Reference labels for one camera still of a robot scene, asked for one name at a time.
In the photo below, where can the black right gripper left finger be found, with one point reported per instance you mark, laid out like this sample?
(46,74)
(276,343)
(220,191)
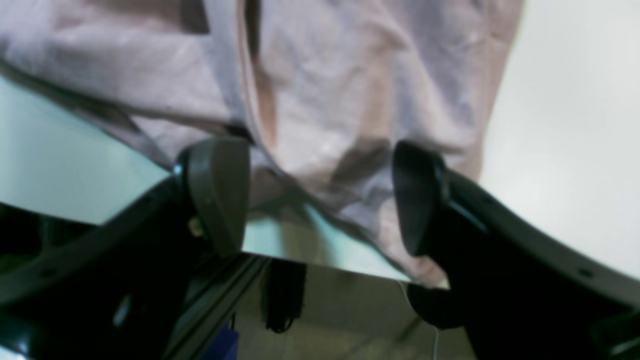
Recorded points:
(116,292)

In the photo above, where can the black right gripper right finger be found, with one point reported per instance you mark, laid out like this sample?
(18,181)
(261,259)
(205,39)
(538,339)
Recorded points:
(524,295)

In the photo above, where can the pink t-shirt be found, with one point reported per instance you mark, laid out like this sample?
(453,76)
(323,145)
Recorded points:
(324,89)

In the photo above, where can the black round stand base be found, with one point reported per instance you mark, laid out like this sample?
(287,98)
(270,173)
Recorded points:
(438,307)

